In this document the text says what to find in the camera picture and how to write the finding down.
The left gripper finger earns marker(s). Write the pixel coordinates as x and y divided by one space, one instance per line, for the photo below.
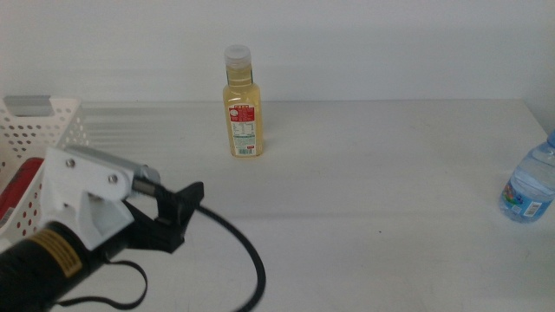
182 203

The yellow juice bottle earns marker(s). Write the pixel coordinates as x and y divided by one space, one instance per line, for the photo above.
243 125

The red soda can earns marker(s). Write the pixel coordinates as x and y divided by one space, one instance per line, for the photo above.
19 186

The blue-capped water bottle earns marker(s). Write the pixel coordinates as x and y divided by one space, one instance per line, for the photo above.
531 186

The white perforated plastic basket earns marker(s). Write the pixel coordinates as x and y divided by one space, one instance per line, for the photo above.
26 130

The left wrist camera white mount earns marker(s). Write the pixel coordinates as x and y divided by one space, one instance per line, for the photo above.
86 182

